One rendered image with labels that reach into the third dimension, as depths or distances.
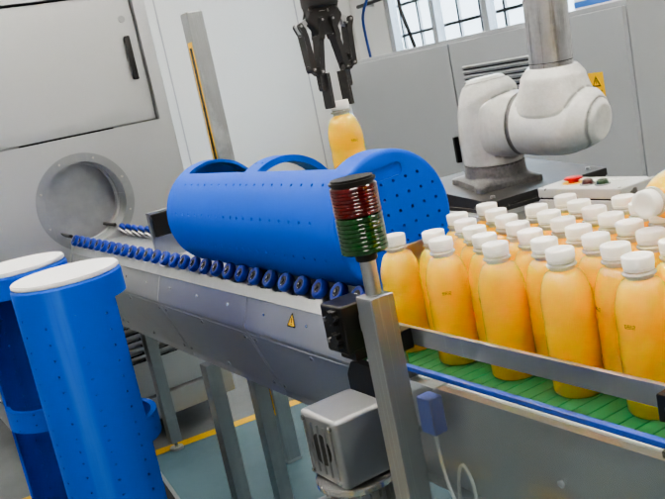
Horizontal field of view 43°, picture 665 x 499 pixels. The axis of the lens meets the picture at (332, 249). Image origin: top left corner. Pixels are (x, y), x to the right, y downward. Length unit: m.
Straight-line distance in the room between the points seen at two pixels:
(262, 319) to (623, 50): 1.66
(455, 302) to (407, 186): 0.40
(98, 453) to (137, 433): 0.11
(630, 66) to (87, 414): 2.06
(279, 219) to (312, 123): 5.43
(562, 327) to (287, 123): 6.04
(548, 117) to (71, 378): 1.32
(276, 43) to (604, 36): 4.33
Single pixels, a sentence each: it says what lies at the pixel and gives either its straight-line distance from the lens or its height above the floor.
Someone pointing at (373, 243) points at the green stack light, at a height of 1.17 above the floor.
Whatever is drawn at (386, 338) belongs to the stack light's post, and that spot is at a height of 1.04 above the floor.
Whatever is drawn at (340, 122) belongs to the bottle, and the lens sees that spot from 1.72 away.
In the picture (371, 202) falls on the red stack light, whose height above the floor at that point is 1.22.
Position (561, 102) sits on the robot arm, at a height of 1.23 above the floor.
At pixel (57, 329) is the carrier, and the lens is 2.21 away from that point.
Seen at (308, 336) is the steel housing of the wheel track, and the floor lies 0.86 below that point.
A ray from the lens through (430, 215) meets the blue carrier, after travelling 1.73.
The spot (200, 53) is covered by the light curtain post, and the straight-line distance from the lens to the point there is 3.05.
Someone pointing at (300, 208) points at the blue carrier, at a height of 1.15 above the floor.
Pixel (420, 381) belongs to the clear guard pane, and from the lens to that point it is 1.28.
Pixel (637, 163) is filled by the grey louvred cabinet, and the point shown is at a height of 0.89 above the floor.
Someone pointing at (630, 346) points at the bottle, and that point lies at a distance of 1.11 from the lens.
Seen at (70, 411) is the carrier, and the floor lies 0.71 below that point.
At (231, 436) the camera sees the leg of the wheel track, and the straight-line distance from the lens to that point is 2.69.
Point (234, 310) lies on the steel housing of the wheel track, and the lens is 2.17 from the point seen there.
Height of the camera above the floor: 1.39
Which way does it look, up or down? 11 degrees down
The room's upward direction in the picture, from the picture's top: 12 degrees counter-clockwise
